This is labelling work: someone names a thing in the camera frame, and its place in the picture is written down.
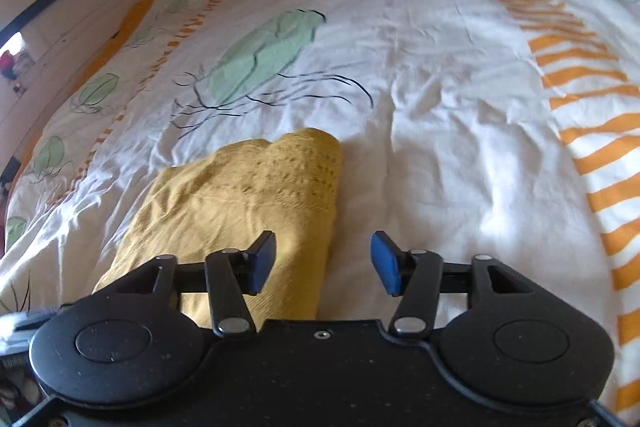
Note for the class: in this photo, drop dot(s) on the printed white bed cover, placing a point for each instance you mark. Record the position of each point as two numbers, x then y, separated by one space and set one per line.
440 107

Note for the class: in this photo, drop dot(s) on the yellow knit garment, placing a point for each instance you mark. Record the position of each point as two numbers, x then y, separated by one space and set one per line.
240 207

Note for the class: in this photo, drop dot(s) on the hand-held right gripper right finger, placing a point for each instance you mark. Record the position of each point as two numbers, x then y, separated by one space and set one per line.
385 269

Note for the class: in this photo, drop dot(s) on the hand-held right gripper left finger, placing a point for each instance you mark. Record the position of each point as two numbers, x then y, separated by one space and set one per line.
261 268

